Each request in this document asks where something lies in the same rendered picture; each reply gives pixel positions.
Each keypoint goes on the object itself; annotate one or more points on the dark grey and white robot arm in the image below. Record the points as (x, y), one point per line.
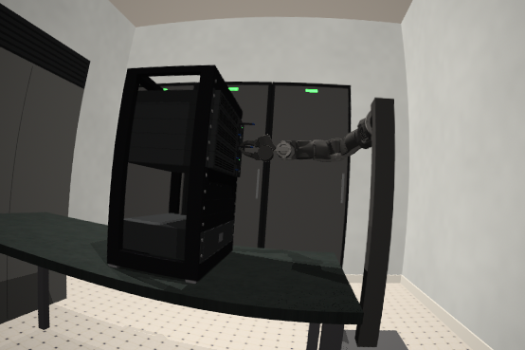
(318, 149)

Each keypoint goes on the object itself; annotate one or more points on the black server rack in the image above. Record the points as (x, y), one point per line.
(160, 128)

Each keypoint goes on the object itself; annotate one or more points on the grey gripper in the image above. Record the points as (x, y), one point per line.
(266, 148)

